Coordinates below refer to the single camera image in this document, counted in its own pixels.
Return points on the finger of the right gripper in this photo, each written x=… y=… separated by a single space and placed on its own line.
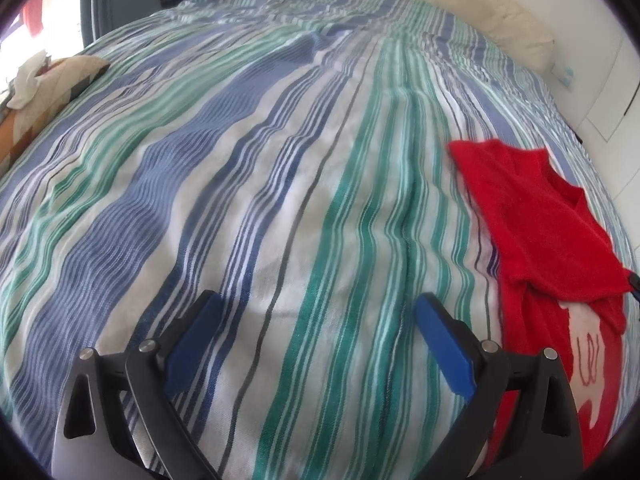
x=634 y=282

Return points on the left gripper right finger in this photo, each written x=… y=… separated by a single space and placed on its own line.
x=519 y=420

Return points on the white wardrobe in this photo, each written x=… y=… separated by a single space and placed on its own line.
x=610 y=130

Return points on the wall socket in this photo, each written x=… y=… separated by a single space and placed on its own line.
x=564 y=74

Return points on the red sweater with white dog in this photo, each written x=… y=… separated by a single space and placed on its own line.
x=560 y=284

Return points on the white cloth on cushion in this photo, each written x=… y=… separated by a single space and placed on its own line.
x=27 y=80

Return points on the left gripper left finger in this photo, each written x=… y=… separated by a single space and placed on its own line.
x=92 y=439

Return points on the patterned cushion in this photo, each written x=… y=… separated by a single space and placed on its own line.
x=51 y=86

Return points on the striped blue green bedspread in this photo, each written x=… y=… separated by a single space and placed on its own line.
x=291 y=155

